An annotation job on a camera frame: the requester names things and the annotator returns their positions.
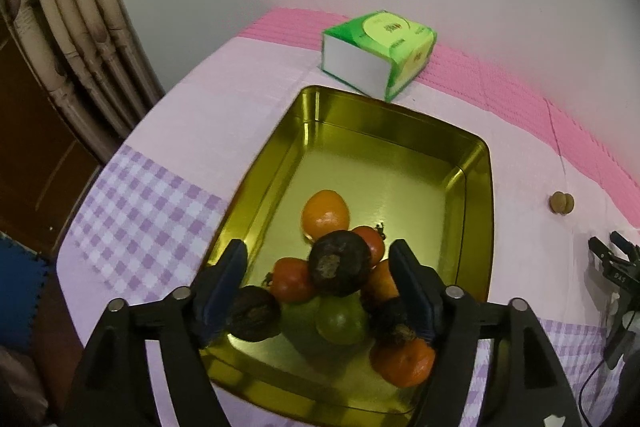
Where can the orange mandarin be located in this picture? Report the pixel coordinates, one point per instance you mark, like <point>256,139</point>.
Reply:
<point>384,282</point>
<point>325,214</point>
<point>400,362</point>

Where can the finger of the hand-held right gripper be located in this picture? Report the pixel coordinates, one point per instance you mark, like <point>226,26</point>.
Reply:
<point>602,253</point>
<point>627,248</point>

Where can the pink purple checked tablecloth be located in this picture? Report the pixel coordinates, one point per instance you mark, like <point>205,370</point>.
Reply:
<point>200,132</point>

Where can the bamboo furniture frame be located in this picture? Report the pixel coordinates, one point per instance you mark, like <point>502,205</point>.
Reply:
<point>75,32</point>

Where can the green tissue pack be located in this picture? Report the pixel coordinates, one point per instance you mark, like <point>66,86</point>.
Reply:
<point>360,62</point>

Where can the dark brown round fruit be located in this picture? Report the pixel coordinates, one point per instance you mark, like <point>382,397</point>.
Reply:
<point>392,327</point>
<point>340,264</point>
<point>255,314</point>

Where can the blue foam mat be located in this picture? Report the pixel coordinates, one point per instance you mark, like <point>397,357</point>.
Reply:
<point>20,292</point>

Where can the small brown longan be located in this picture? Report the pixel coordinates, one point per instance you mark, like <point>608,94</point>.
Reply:
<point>568,203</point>
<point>556,203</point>

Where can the brown wooden cabinet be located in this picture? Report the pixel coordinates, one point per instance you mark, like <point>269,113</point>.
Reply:
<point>40,167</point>

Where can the gold rectangular tin box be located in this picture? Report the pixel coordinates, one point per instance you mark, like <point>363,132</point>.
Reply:
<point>390,167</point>

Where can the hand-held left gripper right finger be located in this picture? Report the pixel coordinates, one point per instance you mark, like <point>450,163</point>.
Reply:
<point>412,292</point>

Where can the red tomato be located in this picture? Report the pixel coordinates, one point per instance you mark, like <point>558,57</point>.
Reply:
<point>292,279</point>
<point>374,243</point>

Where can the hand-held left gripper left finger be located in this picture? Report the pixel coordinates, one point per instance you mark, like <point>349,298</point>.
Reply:
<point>222,292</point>

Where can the green citrus fruit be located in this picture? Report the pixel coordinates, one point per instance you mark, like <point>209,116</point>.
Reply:
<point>340,322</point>

